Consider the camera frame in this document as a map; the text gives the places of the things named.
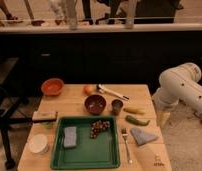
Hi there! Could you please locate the silver fork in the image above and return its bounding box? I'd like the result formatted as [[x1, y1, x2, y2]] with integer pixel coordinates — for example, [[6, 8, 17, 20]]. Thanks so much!
[[121, 128, 133, 164]]

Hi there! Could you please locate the green pepper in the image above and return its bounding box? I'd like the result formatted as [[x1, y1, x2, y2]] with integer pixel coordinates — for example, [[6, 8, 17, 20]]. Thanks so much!
[[125, 115, 150, 126]]

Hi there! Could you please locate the wooden block brush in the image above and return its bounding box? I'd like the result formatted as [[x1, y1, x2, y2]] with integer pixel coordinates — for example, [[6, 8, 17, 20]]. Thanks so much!
[[32, 111, 57, 122]]

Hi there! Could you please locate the orange bowl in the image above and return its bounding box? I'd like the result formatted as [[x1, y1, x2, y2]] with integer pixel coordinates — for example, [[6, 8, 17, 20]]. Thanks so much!
[[41, 78, 64, 96]]

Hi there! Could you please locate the grey folded cloth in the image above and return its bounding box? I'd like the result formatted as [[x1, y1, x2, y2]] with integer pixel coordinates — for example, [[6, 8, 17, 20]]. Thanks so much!
[[130, 128, 158, 146]]

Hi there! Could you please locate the orange fruit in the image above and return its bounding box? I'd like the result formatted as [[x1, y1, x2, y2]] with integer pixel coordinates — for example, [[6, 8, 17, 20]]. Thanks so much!
[[83, 84, 94, 95]]

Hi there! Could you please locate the black stool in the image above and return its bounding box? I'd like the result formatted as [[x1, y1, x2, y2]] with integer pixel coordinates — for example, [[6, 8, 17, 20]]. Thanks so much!
[[0, 58, 31, 170]]

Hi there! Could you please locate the grey sponge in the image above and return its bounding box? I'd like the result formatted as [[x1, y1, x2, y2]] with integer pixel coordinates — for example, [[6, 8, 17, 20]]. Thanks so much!
[[64, 127, 77, 148]]

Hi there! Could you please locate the green plastic tray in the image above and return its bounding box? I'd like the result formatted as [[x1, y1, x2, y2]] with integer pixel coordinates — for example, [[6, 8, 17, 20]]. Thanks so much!
[[50, 116, 120, 170]]

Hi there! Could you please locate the metal cup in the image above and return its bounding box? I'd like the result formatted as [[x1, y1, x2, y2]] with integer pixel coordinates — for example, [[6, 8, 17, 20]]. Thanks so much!
[[111, 99, 123, 116]]

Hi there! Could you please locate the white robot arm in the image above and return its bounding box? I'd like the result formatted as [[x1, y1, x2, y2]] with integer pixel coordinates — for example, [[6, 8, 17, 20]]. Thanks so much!
[[152, 63, 202, 127]]

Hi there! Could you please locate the dark red bowl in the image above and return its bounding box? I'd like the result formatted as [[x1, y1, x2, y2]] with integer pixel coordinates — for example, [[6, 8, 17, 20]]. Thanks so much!
[[84, 94, 106, 115]]

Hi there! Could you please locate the bunch of dark grapes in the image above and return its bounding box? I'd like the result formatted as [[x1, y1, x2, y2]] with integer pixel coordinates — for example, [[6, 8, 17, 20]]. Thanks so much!
[[90, 120, 110, 139]]

